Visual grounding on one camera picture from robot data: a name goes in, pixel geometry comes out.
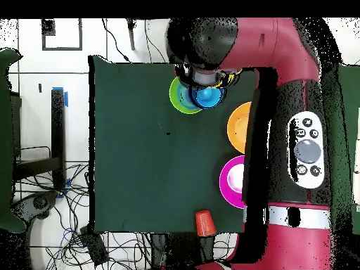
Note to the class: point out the light blue plastic bowl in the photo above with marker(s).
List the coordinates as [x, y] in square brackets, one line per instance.
[182, 99]

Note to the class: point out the black power strip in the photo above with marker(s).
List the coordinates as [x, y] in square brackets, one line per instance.
[94, 246]

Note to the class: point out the dark blue plastic bowl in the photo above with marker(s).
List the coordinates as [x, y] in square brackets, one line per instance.
[192, 98]

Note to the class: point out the large pink plastic bowl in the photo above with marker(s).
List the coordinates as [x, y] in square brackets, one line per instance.
[227, 194]

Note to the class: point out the light blue plastic cup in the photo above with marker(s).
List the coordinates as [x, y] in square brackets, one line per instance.
[209, 97]

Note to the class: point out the orange plastic cup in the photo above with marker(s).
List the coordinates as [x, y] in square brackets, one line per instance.
[206, 223]

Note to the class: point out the blue tape strip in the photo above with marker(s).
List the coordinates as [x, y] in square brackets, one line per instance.
[66, 98]

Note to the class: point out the dark green table cloth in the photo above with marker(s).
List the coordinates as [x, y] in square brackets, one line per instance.
[140, 154]

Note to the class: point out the black square floor frame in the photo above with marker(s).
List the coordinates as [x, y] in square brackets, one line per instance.
[47, 28]

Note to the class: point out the black stand leg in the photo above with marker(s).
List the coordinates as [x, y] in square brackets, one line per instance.
[131, 36]

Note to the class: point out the large yellow-orange plastic bowl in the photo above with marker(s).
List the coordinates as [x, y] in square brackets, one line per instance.
[237, 126]

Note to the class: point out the green plastic bowl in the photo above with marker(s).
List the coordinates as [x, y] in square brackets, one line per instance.
[173, 102]

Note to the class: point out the green cloth side table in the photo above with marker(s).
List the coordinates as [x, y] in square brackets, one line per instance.
[5, 140]
[353, 112]

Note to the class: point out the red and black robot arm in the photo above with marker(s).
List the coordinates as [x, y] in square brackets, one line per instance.
[275, 42]

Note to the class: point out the black stand post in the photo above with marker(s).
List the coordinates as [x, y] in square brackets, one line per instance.
[58, 126]

